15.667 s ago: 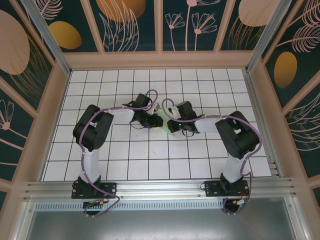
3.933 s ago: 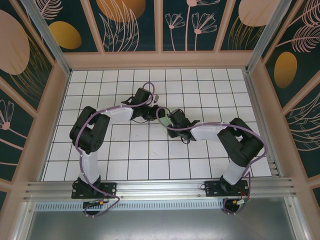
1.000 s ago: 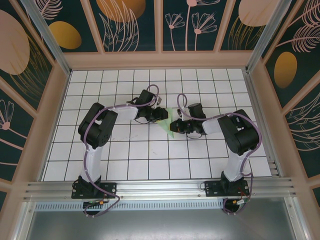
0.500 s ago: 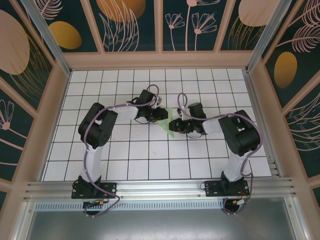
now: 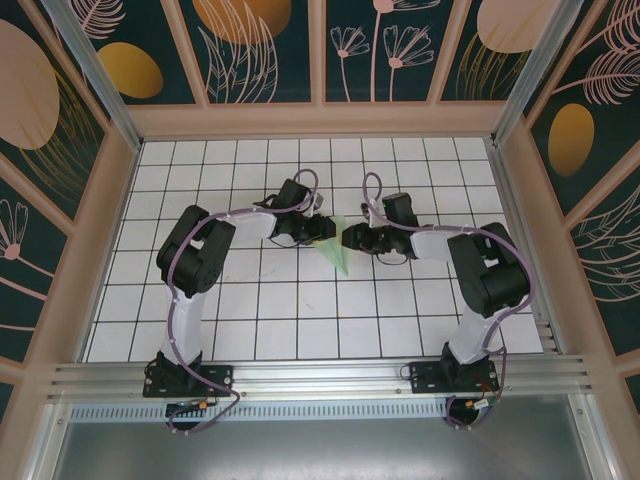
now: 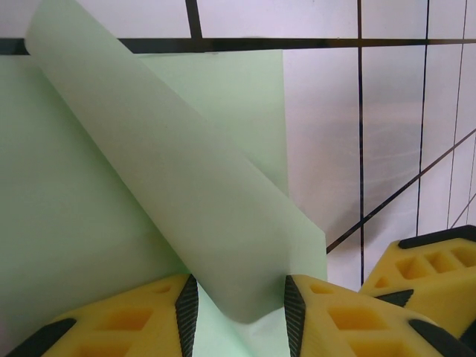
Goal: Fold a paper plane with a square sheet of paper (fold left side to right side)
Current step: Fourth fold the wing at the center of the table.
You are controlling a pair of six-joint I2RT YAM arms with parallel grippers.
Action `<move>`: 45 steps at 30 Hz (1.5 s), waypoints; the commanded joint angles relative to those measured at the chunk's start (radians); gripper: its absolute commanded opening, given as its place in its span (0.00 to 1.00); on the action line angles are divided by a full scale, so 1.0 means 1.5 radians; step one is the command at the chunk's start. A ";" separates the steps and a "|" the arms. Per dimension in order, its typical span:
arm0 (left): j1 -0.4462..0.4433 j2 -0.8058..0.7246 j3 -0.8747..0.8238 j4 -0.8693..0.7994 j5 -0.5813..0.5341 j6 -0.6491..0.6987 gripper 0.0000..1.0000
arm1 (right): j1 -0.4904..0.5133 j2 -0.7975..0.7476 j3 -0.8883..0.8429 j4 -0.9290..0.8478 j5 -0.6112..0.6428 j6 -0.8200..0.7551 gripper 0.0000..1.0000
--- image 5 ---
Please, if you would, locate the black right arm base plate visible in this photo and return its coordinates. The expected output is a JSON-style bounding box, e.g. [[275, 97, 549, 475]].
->
[[407, 360, 500, 396]]

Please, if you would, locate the aluminium mounting rail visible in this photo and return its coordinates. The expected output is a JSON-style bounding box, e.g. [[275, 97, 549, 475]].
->
[[47, 353, 597, 401]]

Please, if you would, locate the aluminium frame post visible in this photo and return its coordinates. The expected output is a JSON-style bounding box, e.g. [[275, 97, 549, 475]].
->
[[489, 0, 596, 147], [39, 0, 146, 152]]

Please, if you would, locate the light green cloth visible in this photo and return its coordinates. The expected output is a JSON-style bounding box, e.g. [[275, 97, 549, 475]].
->
[[314, 213, 354, 276]]

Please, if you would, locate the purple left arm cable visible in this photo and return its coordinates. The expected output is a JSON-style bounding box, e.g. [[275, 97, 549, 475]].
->
[[167, 169, 322, 436]]

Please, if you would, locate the aluminium side rail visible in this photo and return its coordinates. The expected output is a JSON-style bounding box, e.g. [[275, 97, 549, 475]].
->
[[487, 139, 569, 357]]

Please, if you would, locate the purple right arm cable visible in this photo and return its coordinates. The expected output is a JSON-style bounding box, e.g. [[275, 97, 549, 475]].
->
[[362, 172, 539, 432]]

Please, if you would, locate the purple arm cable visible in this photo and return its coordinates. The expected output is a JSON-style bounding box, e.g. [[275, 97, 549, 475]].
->
[[362, 172, 539, 432], [167, 169, 322, 436]]

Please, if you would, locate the slotted metal cable tray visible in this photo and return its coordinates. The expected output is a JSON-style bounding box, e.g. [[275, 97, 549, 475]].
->
[[69, 402, 451, 422]]

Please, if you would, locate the grey metal sheet panel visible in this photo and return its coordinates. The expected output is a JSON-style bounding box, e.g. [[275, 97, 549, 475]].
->
[[42, 393, 609, 480]]

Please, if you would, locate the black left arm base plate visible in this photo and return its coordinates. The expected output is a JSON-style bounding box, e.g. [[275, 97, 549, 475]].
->
[[142, 363, 236, 400]]

